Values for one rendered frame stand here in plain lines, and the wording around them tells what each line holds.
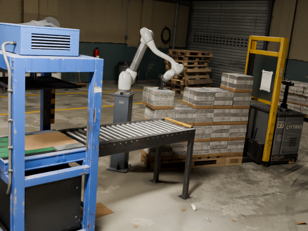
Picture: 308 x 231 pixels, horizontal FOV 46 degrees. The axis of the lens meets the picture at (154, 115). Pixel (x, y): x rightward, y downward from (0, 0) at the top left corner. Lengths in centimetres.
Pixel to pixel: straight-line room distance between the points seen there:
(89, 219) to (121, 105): 182
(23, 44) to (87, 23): 883
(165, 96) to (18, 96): 245
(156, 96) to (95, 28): 729
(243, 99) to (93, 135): 286
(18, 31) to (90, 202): 142
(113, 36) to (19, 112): 961
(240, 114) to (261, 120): 58
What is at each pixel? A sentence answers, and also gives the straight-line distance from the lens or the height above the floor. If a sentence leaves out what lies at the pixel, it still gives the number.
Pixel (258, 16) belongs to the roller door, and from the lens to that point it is 1212.
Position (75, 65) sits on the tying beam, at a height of 150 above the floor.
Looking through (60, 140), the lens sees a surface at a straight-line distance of 325.
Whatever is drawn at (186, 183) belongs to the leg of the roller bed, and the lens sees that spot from 413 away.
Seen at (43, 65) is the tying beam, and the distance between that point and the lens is 259.
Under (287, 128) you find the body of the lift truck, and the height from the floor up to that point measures 58.
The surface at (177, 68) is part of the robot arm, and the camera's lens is 454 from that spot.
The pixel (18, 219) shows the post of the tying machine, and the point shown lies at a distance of 285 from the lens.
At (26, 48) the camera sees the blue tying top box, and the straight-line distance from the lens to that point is 272.
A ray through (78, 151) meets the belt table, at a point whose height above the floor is 79.
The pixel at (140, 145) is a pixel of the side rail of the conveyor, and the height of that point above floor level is 72.
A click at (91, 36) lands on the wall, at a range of 1158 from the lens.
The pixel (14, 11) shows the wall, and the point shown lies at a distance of 1055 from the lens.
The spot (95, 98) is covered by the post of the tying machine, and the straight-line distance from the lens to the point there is 282.
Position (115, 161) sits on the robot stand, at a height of 12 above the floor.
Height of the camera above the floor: 178
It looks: 13 degrees down
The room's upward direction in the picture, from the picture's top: 5 degrees clockwise
